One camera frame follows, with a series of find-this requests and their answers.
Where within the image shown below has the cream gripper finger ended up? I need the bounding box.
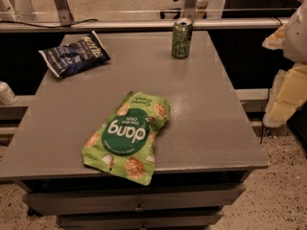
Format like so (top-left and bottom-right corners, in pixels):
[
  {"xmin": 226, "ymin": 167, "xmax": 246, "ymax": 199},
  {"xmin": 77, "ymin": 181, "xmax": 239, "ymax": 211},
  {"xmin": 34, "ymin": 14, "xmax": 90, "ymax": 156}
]
[
  {"xmin": 262, "ymin": 25, "xmax": 286, "ymax": 50},
  {"xmin": 263, "ymin": 63, "xmax": 307, "ymax": 127}
]

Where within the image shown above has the green soda can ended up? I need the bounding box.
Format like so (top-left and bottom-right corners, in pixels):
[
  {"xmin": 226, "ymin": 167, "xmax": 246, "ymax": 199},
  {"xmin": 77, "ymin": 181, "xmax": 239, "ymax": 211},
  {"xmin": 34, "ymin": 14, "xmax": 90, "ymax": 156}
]
[{"xmin": 172, "ymin": 17, "xmax": 193, "ymax": 58}]

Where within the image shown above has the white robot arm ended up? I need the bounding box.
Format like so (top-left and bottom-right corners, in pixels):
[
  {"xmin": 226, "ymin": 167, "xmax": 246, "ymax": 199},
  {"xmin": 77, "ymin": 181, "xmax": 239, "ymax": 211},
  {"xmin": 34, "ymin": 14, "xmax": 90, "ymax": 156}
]
[{"xmin": 262, "ymin": 2, "xmax": 307, "ymax": 127}]

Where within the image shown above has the grey drawer cabinet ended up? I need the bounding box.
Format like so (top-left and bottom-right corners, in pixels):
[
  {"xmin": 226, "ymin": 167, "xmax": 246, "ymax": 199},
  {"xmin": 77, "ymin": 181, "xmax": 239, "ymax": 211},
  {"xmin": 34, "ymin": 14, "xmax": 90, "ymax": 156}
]
[{"xmin": 0, "ymin": 32, "xmax": 268, "ymax": 230}]

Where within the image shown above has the green dang chips bag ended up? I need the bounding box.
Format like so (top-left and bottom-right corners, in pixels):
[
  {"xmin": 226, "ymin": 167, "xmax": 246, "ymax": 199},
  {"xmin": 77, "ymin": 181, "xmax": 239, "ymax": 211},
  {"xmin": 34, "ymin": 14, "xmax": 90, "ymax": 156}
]
[{"xmin": 82, "ymin": 92, "xmax": 171, "ymax": 186}]

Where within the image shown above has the dark blue chips bag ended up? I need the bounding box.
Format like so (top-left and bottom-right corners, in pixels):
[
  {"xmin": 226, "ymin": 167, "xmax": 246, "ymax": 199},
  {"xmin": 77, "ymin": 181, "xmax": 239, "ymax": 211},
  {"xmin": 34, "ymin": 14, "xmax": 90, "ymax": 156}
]
[{"xmin": 38, "ymin": 31, "xmax": 110, "ymax": 79}]

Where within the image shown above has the white cylinder at left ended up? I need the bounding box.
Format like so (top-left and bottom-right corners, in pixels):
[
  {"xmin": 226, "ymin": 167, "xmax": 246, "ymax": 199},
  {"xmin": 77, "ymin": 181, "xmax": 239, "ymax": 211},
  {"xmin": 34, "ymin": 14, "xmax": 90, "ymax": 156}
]
[{"xmin": 0, "ymin": 81, "xmax": 17, "ymax": 105}]

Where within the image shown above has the metal rail behind table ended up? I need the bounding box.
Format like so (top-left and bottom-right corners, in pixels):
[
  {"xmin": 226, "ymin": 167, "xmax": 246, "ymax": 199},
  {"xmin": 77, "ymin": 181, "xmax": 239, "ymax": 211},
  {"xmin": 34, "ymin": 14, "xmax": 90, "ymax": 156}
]
[{"xmin": 0, "ymin": 17, "xmax": 289, "ymax": 33}]

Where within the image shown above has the black cable on rail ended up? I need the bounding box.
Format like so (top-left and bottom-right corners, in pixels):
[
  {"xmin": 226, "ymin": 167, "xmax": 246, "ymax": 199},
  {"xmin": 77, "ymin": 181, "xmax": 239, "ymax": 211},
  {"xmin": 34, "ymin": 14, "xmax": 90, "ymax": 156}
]
[{"xmin": 0, "ymin": 18, "xmax": 100, "ymax": 29}]

